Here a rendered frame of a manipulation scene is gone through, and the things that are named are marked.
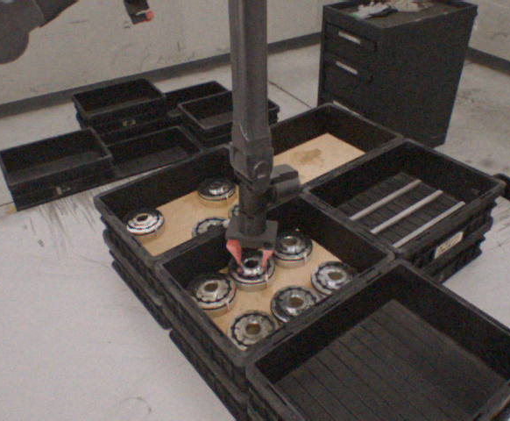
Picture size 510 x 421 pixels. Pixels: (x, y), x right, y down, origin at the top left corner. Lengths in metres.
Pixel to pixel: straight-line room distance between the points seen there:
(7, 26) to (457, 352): 0.90
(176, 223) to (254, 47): 0.58
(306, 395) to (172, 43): 3.61
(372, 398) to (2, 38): 0.78
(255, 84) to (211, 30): 3.52
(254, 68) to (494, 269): 0.86
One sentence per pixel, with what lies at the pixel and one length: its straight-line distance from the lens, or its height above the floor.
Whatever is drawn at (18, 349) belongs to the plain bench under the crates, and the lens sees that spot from 1.29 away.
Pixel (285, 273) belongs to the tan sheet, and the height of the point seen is 0.83.
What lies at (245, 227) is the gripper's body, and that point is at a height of 0.99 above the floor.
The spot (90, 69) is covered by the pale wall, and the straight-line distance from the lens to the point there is 4.11.
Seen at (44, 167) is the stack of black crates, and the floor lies 0.49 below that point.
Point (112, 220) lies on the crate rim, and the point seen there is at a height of 0.93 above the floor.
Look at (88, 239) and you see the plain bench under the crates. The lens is 1.51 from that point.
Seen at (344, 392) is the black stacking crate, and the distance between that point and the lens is 0.95.
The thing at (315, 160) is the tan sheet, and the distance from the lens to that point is 1.51.
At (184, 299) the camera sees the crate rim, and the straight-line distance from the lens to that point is 0.95.
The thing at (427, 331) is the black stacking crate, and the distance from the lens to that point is 1.07.
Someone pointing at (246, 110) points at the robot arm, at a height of 1.24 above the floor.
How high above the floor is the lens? 1.62
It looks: 37 degrees down
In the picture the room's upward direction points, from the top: 2 degrees counter-clockwise
